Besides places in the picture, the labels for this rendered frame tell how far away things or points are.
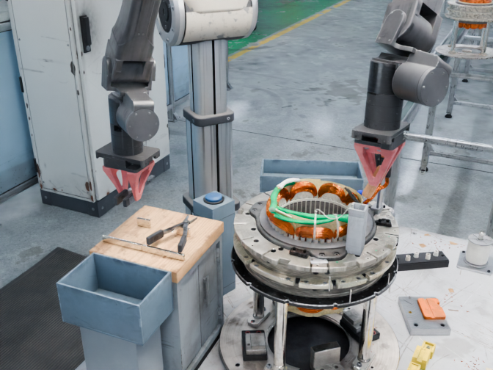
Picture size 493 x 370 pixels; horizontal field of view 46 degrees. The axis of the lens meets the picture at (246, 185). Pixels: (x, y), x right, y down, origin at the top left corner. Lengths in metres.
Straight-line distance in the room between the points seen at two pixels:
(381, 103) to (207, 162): 0.69
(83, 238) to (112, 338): 2.24
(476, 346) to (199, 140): 0.80
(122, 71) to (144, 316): 0.41
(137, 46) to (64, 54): 2.24
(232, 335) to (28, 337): 1.49
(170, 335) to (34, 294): 1.81
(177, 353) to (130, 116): 0.48
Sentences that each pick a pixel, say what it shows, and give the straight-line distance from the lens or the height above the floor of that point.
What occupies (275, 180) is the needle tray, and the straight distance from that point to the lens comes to 1.40.
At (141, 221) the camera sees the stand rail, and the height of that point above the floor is 1.08.
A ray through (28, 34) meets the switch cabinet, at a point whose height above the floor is 1.03.
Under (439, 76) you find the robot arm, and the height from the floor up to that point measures 1.44.
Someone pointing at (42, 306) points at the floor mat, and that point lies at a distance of 2.84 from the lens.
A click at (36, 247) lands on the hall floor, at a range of 3.32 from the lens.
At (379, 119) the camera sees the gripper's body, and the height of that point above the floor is 1.36.
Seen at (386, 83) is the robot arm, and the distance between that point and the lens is 0.92.
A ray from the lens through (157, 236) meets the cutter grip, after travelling 1.12.
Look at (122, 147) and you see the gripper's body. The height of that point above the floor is 1.27.
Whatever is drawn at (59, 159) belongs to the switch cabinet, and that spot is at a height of 0.33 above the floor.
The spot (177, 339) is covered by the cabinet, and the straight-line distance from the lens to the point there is 1.16.
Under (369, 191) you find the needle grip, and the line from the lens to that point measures 0.99.
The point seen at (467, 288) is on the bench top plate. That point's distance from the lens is 1.59.
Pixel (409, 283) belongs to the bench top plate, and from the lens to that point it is 1.57.
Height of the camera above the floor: 1.66
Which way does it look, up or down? 26 degrees down
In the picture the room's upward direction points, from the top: straight up
